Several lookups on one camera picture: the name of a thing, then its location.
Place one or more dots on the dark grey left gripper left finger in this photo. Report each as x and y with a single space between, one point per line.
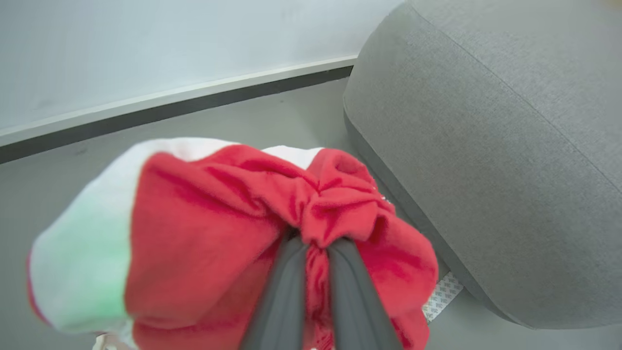
284 301

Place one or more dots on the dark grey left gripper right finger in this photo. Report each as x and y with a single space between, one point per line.
354 301

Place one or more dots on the red and white garment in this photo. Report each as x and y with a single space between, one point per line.
204 228

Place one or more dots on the white patterned floor sticker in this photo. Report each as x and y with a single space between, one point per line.
443 295

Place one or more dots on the grey fabric sofa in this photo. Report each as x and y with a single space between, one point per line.
495 146

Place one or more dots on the white and black baseboard strip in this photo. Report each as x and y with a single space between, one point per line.
170 104

